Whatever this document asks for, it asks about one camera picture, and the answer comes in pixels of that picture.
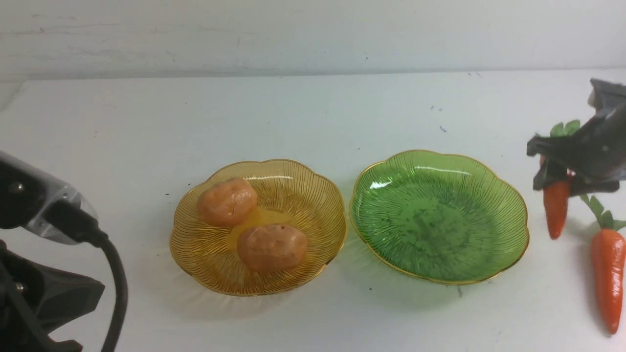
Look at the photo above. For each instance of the toy potato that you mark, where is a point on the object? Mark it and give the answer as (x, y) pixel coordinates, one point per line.
(272, 247)
(227, 203)

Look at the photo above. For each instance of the toy carrot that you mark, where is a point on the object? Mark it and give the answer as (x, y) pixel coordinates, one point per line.
(608, 252)
(556, 195)

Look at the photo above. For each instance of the amber plastic flower plate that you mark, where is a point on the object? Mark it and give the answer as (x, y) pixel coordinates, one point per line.
(289, 192)

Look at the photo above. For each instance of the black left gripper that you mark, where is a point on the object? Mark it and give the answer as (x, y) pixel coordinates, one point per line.
(35, 300)

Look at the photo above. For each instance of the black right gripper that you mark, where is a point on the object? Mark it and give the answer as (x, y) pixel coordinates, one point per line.
(596, 151)

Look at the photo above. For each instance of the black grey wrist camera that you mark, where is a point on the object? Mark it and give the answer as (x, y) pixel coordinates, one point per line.
(42, 204)

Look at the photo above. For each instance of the green plastic flower plate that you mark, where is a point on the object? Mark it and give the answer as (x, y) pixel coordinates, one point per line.
(443, 218)

